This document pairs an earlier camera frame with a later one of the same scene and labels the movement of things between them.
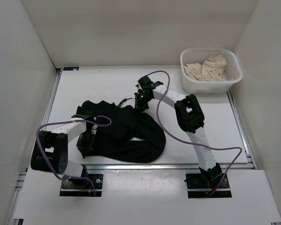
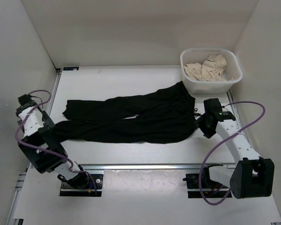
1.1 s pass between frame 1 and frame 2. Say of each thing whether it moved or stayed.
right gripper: moved
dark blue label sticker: stayed
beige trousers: stayed
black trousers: moved
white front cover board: stayed
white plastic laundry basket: stayed
